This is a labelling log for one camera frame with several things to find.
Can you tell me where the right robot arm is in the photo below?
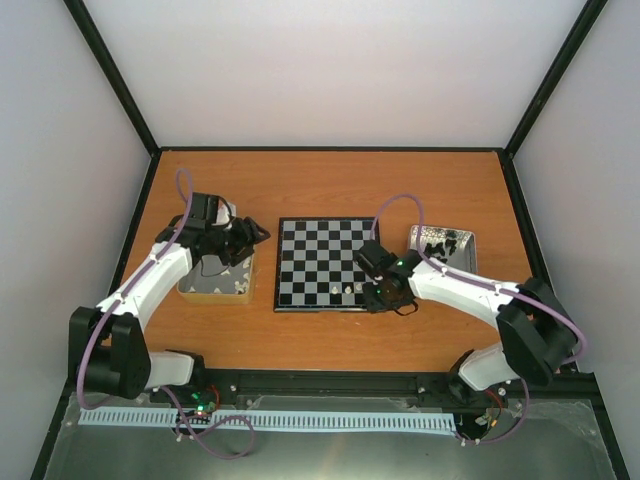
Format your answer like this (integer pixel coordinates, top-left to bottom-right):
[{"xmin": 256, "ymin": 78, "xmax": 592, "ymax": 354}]
[{"xmin": 354, "ymin": 240, "xmax": 586, "ymax": 405}]

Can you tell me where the clear tray of black pieces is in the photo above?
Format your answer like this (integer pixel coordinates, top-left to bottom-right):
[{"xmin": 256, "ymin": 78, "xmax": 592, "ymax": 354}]
[{"xmin": 408, "ymin": 225, "xmax": 478, "ymax": 274}]

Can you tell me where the black aluminium frame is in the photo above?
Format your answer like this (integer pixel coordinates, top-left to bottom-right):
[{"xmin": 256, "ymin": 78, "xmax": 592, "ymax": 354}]
[{"xmin": 31, "ymin": 0, "xmax": 628, "ymax": 479}]

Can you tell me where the black and white chessboard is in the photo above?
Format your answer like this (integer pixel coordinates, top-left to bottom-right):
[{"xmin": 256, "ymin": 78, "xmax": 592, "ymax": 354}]
[{"xmin": 274, "ymin": 217, "xmax": 374, "ymax": 313}]

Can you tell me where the green lit circuit board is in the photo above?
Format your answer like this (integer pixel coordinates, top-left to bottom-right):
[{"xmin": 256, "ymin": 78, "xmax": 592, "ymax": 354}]
[{"xmin": 190, "ymin": 385, "xmax": 221, "ymax": 417}]

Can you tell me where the light blue cable duct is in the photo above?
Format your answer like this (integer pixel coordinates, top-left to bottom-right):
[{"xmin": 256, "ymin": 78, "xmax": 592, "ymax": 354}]
[{"xmin": 78, "ymin": 407, "xmax": 456, "ymax": 436}]

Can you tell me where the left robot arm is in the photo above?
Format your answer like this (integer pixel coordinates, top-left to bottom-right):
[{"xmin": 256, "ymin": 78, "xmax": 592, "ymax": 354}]
[{"xmin": 68, "ymin": 193, "xmax": 270, "ymax": 403}]

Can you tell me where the tan tray of white pieces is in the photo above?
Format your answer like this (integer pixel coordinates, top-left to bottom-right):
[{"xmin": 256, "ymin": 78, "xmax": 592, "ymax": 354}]
[{"xmin": 176, "ymin": 237, "xmax": 254, "ymax": 305}]

